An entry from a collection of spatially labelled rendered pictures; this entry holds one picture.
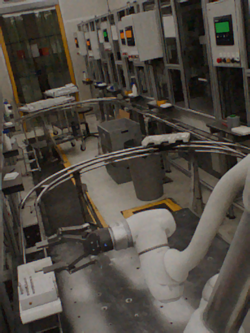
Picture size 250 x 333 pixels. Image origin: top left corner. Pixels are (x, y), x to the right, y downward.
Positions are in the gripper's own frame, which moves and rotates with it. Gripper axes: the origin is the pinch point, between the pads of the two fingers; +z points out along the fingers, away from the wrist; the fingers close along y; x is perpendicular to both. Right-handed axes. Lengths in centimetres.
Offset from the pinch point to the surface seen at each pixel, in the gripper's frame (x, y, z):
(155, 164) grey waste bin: -276, -74, -122
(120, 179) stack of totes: -351, -107, -97
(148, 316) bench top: -15, -44, -30
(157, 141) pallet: -185, -25, -99
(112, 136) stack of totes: -351, -53, -98
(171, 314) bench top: -11, -44, -39
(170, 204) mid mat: -252, -111, -123
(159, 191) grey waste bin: -277, -105, -121
